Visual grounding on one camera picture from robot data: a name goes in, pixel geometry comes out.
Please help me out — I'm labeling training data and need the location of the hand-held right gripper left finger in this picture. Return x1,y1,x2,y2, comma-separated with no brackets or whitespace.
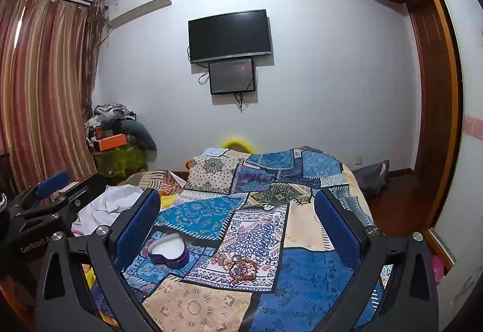
35,190,161,332

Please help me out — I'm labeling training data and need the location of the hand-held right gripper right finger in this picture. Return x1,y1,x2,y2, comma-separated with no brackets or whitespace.
315,189,440,332

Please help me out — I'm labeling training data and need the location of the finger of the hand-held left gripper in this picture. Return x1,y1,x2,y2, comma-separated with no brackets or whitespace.
49,174,114,217
17,169,72,210

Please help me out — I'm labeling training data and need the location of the purple heart-shaped jewelry box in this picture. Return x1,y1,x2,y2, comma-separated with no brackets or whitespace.
147,233,189,269

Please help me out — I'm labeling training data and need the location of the pile of beaded bracelets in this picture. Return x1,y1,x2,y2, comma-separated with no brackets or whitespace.
211,253,261,285

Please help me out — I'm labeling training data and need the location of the white crumpled cloth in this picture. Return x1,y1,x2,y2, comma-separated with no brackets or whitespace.
72,184,146,236

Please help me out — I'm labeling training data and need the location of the green patterned cloth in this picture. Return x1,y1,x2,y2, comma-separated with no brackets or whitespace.
92,145,149,179

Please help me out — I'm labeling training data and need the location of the orange striped blanket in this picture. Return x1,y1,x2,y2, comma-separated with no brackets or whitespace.
117,169,186,197

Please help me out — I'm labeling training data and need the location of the orange box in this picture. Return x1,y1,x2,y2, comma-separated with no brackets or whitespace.
99,134,129,152

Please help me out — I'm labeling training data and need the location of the dark bag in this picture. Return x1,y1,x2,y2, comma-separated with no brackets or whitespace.
353,160,390,199

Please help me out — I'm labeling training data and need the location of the patchwork printed blanket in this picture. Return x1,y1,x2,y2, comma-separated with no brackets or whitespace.
91,145,393,332

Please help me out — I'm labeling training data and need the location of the pile of clothes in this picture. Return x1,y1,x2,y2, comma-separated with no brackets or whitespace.
84,103,137,151

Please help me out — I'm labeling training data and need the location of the striped brown curtain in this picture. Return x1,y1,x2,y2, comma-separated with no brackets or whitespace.
0,0,104,198

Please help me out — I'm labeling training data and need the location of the pink object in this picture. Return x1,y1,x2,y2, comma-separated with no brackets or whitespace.
430,254,448,284

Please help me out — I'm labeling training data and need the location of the yellow round object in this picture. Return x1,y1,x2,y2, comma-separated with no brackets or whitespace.
221,136,256,153

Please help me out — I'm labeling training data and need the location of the brown wooden door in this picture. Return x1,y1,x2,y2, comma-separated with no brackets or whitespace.
408,0,460,185

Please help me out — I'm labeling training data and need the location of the white air conditioner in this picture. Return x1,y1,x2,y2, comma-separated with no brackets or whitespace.
107,0,173,28

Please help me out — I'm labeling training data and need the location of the black hanging cable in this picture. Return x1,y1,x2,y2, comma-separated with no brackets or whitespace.
234,90,250,111

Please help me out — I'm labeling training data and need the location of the small black wall monitor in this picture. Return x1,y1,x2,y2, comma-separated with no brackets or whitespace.
209,57,257,95

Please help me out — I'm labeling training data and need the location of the black wall television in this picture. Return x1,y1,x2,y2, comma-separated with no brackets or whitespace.
188,9,273,64

